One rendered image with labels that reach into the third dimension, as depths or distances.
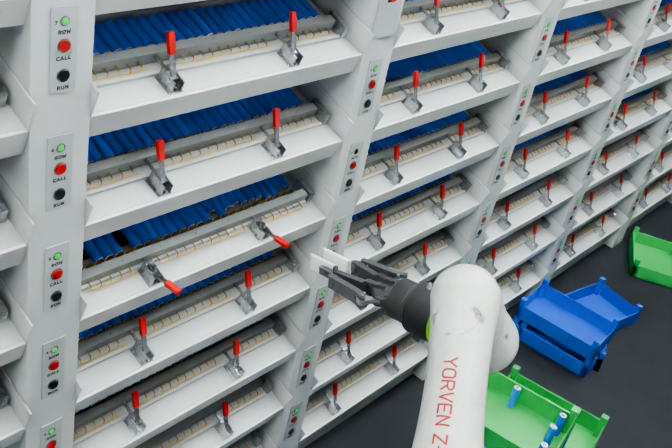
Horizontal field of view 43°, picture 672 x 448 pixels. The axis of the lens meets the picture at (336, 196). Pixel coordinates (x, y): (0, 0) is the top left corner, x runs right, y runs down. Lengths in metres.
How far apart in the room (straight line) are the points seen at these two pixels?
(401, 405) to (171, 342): 1.16
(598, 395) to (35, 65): 2.32
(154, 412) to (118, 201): 0.58
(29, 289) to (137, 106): 0.32
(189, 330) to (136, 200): 0.41
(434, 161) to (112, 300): 0.96
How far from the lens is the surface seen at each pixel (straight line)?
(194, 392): 1.89
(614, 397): 3.09
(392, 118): 1.87
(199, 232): 1.63
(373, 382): 2.58
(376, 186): 1.97
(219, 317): 1.79
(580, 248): 3.57
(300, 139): 1.68
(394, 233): 2.17
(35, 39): 1.17
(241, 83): 1.44
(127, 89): 1.33
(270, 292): 1.87
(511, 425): 2.19
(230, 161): 1.56
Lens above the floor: 1.83
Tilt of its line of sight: 30 degrees down
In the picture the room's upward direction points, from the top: 13 degrees clockwise
